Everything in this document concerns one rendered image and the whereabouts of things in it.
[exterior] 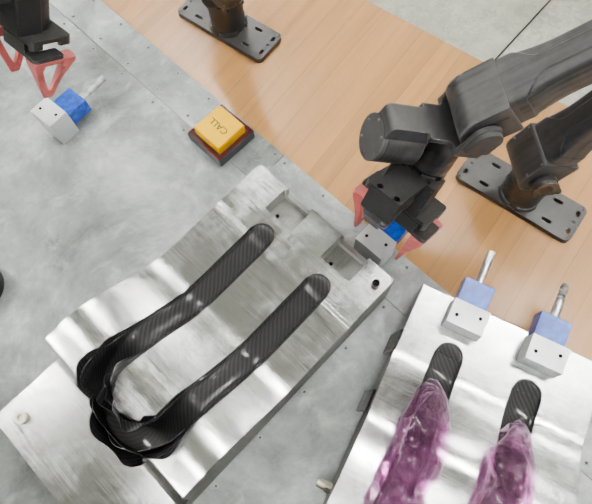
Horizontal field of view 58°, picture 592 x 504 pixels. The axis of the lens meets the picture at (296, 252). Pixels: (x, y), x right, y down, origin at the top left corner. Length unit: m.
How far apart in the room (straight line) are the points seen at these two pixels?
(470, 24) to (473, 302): 1.60
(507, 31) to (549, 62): 1.64
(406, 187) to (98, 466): 0.52
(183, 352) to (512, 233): 0.53
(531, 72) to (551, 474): 0.47
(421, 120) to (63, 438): 0.60
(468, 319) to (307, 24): 0.62
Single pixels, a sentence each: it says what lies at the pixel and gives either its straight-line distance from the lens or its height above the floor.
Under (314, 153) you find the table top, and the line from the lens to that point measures 0.91.
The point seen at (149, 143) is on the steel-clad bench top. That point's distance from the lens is 0.96.
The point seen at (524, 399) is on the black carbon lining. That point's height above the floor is 0.85.
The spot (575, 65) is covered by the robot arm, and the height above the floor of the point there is 1.14.
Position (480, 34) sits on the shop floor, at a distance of 2.22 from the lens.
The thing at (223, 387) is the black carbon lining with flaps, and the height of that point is 0.90.
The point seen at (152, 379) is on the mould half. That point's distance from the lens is 0.68.
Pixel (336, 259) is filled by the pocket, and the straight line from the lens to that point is 0.76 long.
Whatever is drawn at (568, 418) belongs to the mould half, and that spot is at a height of 0.86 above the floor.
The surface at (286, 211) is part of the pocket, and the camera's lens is 0.79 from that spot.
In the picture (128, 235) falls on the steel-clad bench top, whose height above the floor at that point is 0.80.
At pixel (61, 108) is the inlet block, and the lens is 1.00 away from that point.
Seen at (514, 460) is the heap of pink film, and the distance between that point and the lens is 0.72.
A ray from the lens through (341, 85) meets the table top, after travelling 0.99.
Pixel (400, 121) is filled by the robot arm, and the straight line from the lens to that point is 0.62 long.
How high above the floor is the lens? 1.58
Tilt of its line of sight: 70 degrees down
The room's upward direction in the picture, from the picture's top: 5 degrees counter-clockwise
